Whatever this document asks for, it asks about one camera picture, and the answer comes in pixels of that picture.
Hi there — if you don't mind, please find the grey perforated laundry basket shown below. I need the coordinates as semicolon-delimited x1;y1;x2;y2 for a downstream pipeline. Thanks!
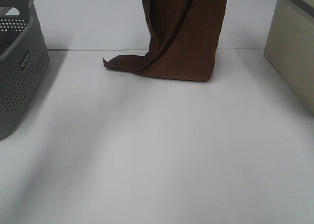
0;0;50;139

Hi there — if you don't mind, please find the beige plastic bin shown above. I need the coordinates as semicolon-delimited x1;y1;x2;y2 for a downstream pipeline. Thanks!
264;0;314;112

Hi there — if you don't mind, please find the brown towel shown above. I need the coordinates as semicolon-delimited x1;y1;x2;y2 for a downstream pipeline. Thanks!
103;0;227;82

